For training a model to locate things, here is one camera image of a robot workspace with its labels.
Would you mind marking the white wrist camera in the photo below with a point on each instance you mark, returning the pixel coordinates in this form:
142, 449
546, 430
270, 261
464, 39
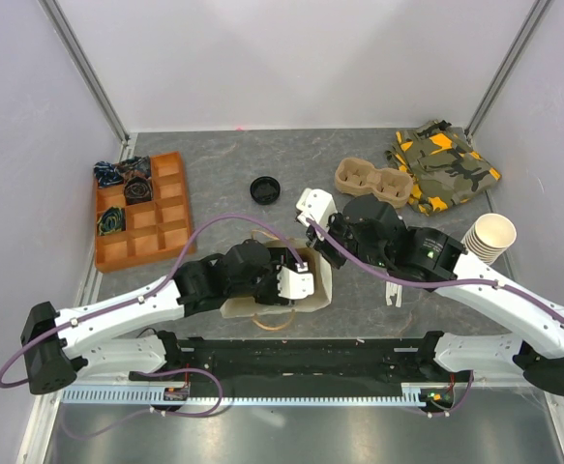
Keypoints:
315, 204
295, 283

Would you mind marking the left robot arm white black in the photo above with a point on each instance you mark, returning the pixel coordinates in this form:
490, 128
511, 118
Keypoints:
92, 340

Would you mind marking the blue yellow rolled cloth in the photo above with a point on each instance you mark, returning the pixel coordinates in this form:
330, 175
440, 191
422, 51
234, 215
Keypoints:
111, 221

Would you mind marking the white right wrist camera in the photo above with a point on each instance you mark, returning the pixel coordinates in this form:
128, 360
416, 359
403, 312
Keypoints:
315, 204

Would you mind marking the camouflage folded cloth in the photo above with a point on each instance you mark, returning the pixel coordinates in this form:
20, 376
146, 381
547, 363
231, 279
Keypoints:
444, 168

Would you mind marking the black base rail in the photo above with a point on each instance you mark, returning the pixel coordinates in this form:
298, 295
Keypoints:
302, 367

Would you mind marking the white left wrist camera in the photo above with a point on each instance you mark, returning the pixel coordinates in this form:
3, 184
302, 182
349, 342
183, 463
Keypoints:
295, 283

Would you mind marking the brown patterned rolled cloth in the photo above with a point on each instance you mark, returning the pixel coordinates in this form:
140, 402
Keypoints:
137, 190

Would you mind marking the blue patterned rolled cloth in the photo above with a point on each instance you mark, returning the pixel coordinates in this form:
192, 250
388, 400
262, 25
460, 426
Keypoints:
107, 175

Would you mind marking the white wrapped straw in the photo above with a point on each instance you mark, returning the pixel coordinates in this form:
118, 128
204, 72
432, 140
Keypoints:
398, 295
391, 293

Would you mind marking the beige paper bag with handles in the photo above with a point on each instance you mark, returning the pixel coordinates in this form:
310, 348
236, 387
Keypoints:
247, 307

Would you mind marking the slotted cable duct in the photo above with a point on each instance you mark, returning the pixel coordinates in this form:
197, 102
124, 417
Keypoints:
166, 396

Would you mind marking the brown cardboard cup carrier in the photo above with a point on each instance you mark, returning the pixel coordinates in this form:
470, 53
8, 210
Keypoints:
359, 177

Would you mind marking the black cup lid on table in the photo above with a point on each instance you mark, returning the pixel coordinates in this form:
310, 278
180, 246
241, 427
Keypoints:
265, 190

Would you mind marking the orange compartment tray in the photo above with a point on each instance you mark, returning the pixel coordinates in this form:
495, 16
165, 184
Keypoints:
156, 230

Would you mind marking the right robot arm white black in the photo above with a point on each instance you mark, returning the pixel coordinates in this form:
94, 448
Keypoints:
372, 235

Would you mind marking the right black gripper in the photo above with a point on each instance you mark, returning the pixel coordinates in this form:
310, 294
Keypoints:
317, 241

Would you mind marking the dark patterned rolled cloth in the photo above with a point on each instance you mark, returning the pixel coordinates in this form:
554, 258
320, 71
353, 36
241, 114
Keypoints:
140, 166

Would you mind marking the stack of paper cups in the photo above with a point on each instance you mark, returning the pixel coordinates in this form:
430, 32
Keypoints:
490, 236

